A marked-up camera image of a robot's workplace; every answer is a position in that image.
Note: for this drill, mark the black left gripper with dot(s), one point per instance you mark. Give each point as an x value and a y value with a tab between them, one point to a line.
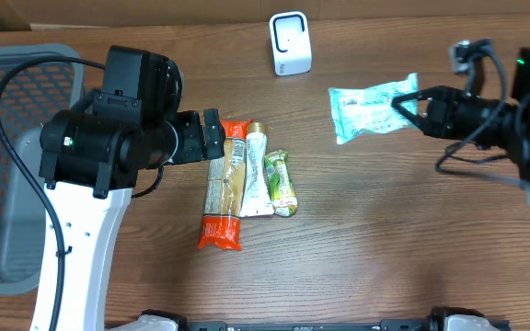
193	150

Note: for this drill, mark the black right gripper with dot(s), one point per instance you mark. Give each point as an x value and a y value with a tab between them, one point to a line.
437	102

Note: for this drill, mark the teal wet wipes packet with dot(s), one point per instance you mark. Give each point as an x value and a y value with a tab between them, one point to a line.
361	111

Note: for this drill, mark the orange pasta package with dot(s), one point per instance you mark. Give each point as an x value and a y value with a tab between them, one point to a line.
226	181

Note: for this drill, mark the green snack packet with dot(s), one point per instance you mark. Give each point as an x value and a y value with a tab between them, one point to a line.
281	187

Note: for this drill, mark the white tube gold cap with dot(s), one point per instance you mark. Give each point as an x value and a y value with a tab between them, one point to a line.
256	198

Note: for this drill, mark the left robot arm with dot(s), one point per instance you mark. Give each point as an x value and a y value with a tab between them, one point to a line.
90	161

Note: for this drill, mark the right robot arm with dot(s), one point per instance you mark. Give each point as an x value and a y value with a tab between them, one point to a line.
514	101

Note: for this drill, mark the white barcode scanner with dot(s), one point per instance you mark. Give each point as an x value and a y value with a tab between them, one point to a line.
290	43

